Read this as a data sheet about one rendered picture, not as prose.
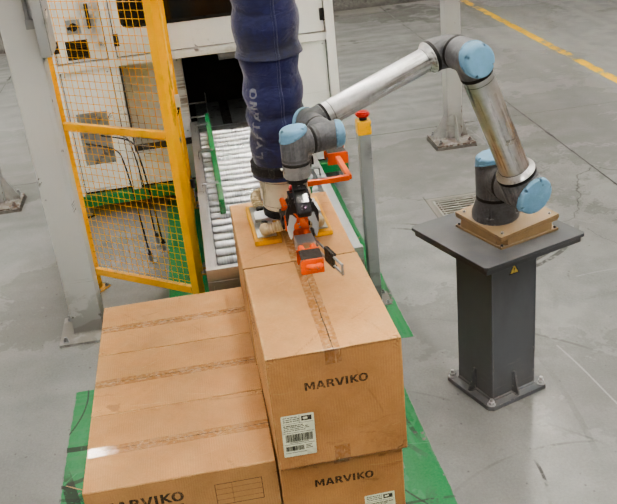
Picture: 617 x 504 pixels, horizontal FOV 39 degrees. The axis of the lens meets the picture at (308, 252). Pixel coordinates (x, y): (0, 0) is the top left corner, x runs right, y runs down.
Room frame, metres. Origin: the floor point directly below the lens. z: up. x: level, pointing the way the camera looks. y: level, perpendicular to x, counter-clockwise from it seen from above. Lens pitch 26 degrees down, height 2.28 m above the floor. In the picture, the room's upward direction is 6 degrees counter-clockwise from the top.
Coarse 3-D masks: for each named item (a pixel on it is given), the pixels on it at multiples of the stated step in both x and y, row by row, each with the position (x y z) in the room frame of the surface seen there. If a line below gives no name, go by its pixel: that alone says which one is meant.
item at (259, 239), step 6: (246, 210) 3.19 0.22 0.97; (252, 210) 3.17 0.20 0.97; (258, 210) 3.12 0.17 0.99; (252, 216) 3.11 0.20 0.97; (252, 222) 3.06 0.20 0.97; (264, 222) 2.99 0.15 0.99; (270, 222) 3.04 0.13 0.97; (252, 228) 3.01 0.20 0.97; (258, 228) 2.99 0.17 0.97; (252, 234) 2.97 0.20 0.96; (258, 234) 2.94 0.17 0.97; (270, 234) 2.93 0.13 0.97; (276, 234) 2.92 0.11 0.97; (258, 240) 2.90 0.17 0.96; (264, 240) 2.90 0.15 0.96; (270, 240) 2.90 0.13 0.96; (276, 240) 2.90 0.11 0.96
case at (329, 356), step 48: (288, 288) 2.54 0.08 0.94; (336, 288) 2.51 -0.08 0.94; (288, 336) 2.24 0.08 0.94; (336, 336) 2.21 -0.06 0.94; (384, 336) 2.18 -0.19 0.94; (288, 384) 2.13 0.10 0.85; (336, 384) 2.14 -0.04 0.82; (384, 384) 2.16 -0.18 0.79; (288, 432) 2.13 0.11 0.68; (336, 432) 2.14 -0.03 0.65; (384, 432) 2.16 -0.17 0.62
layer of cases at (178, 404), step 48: (240, 288) 3.35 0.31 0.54; (144, 336) 3.02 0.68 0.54; (192, 336) 2.98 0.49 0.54; (240, 336) 2.95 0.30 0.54; (96, 384) 2.71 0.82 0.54; (144, 384) 2.68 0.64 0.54; (192, 384) 2.65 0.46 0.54; (240, 384) 2.61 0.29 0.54; (96, 432) 2.42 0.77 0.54; (144, 432) 2.39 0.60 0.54; (192, 432) 2.36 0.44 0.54; (240, 432) 2.34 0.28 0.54; (96, 480) 2.17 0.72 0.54; (144, 480) 2.15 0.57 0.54; (192, 480) 2.15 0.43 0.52; (240, 480) 2.16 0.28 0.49; (288, 480) 2.18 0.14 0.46; (336, 480) 2.20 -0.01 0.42; (384, 480) 2.21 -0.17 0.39
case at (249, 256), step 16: (320, 192) 3.35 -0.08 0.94; (240, 208) 3.27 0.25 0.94; (240, 224) 3.11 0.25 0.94; (336, 224) 3.01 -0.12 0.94; (240, 240) 2.96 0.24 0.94; (288, 240) 2.92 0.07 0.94; (320, 240) 2.89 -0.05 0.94; (336, 240) 2.87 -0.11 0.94; (240, 256) 2.82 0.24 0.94; (256, 256) 2.81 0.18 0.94; (272, 256) 2.80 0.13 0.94; (288, 256) 2.78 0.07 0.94; (240, 272) 3.09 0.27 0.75
